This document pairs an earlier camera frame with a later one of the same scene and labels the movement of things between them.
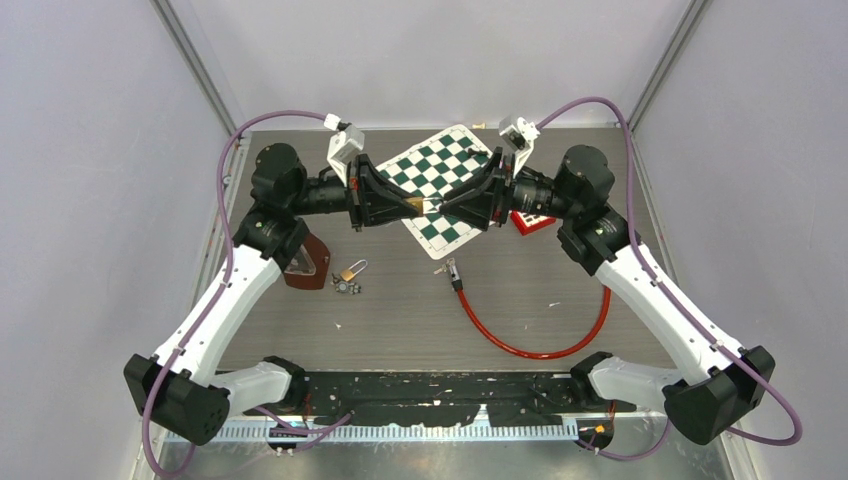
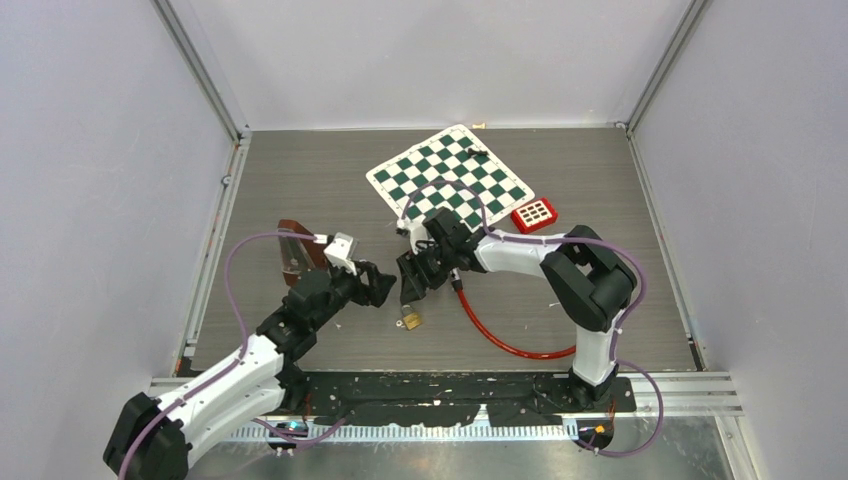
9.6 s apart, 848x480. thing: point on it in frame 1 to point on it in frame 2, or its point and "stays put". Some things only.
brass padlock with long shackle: (416, 203) to (412, 320)
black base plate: (424, 399) stays put
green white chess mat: (428, 171) stays put
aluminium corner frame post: (695, 12) stays put
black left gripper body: (357, 205) to (365, 294)
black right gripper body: (505, 199) to (432, 263)
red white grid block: (526, 223) stays put
